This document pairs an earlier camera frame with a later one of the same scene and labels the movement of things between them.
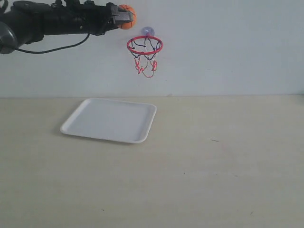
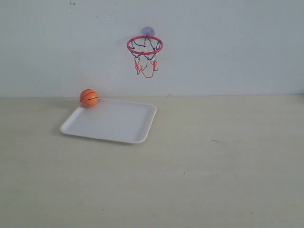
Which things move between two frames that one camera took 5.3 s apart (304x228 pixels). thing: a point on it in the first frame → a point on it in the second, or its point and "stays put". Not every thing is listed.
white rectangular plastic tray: [112, 119] stays put
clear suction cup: [147, 31] stays put
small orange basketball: [128, 25] → [89, 97]
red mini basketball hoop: [144, 48] stays put
